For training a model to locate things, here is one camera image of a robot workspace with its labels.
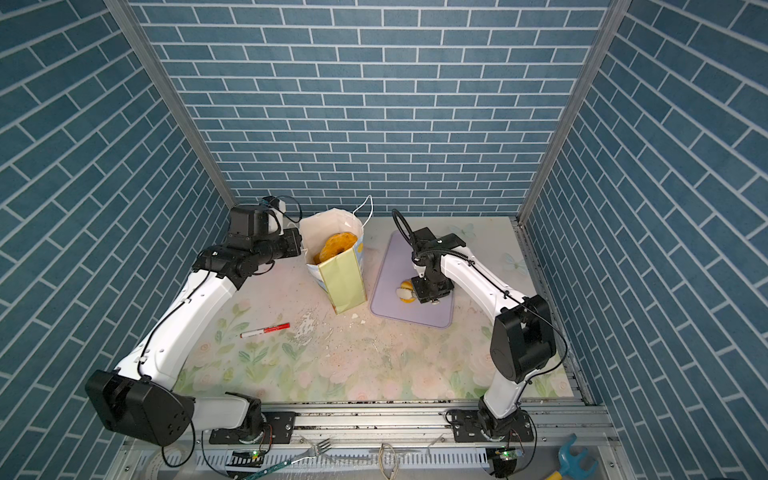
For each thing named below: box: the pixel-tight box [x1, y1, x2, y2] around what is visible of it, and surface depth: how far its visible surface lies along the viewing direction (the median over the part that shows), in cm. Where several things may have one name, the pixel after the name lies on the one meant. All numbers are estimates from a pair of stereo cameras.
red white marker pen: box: [239, 322, 291, 339], surface depth 91 cm
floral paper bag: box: [298, 195, 374, 314], surface depth 86 cm
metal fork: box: [243, 438, 333, 480], surface depth 71 cm
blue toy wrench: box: [558, 433, 599, 480], surface depth 69 cm
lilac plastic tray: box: [370, 230, 454, 329], surface depth 99 cm
